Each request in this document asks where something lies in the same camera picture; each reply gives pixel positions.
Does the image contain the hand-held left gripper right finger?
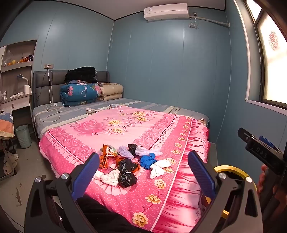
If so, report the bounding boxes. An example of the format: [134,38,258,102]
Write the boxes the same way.
[187,151,263,233]

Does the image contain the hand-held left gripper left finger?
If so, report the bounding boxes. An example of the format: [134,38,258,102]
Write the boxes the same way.
[25,152,100,233]

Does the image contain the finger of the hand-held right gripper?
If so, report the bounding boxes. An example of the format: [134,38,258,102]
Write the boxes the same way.
[238,128,255,144]
[258,135,278,150]

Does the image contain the orange snack wrapper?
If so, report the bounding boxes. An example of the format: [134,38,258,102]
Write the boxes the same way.
[100,144,115,169]

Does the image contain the black trash can yellow rim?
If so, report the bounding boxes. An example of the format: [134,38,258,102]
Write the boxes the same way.
[202,165,258,224]

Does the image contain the black plastic bag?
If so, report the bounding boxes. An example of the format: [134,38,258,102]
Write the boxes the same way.
[118,172,138,188]
[118,158,140,173]

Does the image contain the black patterned cloth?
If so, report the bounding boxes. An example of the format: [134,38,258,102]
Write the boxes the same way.
[128,144,144,157]

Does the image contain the blue glove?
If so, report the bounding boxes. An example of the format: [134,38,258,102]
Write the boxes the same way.
[140,153,158,170]

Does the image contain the lavender cloth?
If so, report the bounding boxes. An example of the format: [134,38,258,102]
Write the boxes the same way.
[135,146,163,156]

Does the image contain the person's right hand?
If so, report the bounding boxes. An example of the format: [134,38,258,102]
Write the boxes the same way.
[257,165,269,196]

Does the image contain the window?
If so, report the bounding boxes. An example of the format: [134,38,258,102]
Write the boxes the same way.
[233,0,287,110]

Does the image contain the pink floral blanket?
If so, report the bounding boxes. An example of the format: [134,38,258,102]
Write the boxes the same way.
[39,105,211,233]

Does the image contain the green plastic waste bin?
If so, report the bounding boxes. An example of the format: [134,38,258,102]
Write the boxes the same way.
[15,125,32,149]

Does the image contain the white shoes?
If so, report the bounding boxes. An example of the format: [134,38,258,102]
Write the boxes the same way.
[3,151,19,175]

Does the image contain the blue floral folded quilt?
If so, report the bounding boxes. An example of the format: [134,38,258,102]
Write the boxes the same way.
[59,82,101,106]

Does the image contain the grey striped bed sheet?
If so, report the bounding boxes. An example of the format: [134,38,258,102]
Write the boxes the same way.
[32,97,210,139]

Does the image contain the beige folded quilt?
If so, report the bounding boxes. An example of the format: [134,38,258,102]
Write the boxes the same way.
[99,82,124,102]

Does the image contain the striped colourful cloth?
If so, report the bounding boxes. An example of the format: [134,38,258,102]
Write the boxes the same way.
[0,113,15,137]

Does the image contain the red paper window cutting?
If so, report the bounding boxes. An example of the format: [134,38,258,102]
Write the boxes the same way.
[268,31,279,52]

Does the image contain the black clothes pile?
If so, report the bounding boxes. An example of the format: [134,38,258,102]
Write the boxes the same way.
[65,66,99,83]

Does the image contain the grey padded headboard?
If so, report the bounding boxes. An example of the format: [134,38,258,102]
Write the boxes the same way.
[33,69,110,108]

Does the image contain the white desk lamp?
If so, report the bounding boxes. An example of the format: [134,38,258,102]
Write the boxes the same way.
[17,74,28,87]

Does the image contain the wrapped air conditioner pipe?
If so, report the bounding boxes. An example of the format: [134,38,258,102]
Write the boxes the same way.
[189,16,231,28]

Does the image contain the white air conditioner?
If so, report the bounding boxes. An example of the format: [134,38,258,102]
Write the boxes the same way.
[143,3,189,22]

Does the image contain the white charging cables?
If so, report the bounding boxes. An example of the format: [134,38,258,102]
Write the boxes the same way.
[41,67,72,122]

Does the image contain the air conditioner power cable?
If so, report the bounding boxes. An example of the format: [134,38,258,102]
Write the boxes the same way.
[188,12,200,29]

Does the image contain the white wall shelf unit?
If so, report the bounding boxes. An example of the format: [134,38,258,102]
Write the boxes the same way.
[0,40,37,126]

